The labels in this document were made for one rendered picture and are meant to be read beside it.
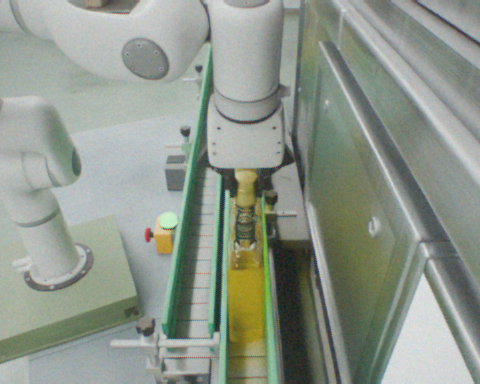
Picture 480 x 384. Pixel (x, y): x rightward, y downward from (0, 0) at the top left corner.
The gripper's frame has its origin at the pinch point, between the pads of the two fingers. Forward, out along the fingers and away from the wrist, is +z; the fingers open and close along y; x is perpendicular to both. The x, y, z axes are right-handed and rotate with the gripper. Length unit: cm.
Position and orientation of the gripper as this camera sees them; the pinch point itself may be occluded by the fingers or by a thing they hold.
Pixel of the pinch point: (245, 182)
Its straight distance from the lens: 62.8
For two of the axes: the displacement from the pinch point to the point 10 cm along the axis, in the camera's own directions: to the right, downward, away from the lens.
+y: -10.0, 0.1, -0.2
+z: -0.1, 6.2, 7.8
